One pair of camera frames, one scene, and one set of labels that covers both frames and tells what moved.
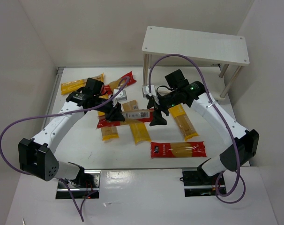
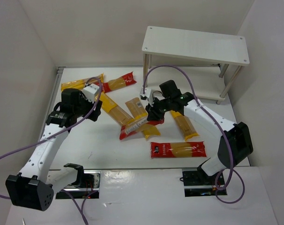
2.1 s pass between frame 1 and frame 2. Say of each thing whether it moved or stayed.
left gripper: moved
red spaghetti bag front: stayed
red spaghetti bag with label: moved
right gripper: stayed
